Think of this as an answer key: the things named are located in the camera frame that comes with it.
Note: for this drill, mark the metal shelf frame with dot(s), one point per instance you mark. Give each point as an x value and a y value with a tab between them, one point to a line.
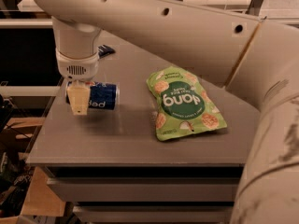
25	22

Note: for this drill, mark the grey drawer cabinet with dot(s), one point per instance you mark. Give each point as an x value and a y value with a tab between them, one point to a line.
110	165

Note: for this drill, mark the blue pepsi can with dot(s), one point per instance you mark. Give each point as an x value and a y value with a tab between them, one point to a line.
102	95

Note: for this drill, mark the green snack bag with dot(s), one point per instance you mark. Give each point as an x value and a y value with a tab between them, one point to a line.
183	105

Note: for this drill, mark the cardboard sheet left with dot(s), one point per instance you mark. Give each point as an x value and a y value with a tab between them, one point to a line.
40	200

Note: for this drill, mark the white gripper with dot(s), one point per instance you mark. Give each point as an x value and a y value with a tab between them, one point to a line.
78	68

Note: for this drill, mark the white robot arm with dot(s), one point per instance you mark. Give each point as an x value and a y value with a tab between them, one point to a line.
254	59

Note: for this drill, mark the dark blue snack bar wrapper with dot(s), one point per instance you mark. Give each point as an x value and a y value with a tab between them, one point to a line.
104	50

